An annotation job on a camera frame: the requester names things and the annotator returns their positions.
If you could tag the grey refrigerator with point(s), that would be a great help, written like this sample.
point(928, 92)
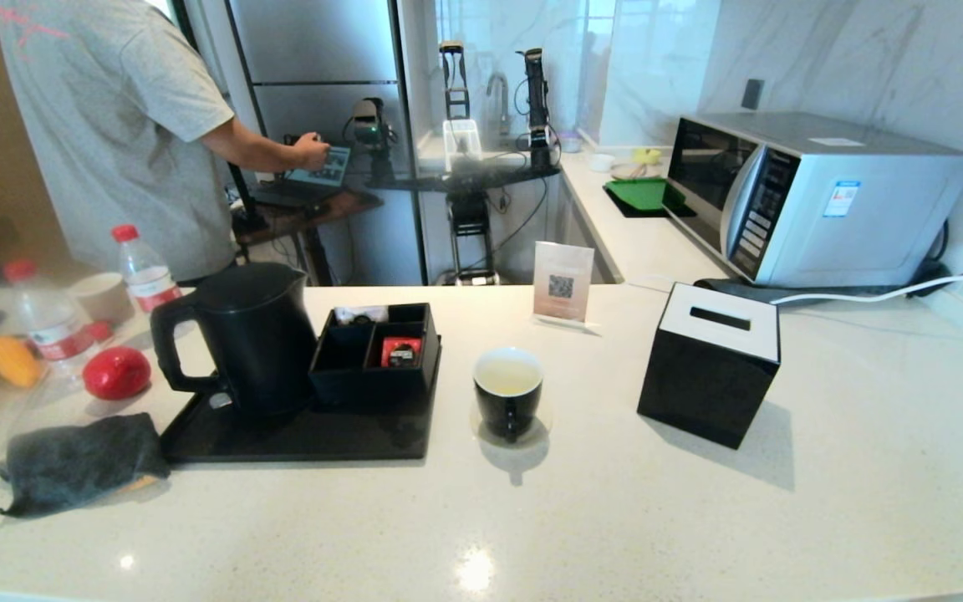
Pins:
point(323, 50)

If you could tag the black electric kettle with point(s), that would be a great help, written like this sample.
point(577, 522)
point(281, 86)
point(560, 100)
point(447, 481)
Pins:
point(256, 351)

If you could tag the red round toy fruit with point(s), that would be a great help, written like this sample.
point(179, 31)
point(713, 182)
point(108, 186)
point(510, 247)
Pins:
point(116, 372)

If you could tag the orange fruit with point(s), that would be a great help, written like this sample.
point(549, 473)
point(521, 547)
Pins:
point(12, 361)

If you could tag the black background robot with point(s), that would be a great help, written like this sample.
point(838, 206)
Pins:
point(469, 176)

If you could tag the paper cup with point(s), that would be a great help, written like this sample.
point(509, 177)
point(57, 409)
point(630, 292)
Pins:
point(101, 297)

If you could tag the person in grey shirt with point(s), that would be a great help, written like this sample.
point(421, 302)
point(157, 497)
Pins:
point(122, 125)

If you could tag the black tissue box white top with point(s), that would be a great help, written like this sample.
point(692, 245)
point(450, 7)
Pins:
point(699, 393)

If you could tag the black compartment organizer box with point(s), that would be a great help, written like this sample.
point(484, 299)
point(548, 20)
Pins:
point(364, 385)

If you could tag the black mug white inside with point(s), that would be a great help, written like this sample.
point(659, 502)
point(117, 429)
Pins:
point(508, 410)

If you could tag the open laptop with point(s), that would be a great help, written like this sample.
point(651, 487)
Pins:
point(318, 171)

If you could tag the green tray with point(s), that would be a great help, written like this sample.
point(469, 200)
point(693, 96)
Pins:
point(644, 194)

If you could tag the yellow bowl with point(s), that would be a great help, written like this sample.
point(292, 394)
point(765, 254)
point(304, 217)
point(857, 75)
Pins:
point(647, 155)

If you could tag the silver foil sachet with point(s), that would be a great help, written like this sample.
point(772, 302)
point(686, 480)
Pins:
point(356, 314)

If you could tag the grey orange microfiber cloth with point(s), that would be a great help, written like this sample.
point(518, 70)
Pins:
point(72, 464)

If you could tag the dark grey cloth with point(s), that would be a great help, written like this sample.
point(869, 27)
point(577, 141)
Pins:
point(741, 290)

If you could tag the silver microwave oven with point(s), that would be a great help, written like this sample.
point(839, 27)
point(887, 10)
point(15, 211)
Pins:
point(866, 209)

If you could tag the black serving tray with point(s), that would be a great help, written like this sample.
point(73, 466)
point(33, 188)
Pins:
point(323, 439)

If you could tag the black camera rig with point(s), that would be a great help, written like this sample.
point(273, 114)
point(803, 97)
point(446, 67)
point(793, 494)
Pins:
point(243, 205)

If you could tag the red sachet packet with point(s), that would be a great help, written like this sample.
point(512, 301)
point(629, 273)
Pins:
point(400, 351)

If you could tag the QR code sign stand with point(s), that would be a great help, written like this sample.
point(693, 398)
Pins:
point(555, 280)

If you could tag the grey wall socket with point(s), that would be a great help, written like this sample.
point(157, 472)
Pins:
point(753, 94)

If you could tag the red label water bottle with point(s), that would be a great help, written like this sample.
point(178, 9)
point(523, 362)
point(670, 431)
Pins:
point(47, 322)
point(147, 274)

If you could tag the wooden desk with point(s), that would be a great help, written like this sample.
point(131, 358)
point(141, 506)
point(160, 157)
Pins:
point(331, 209)

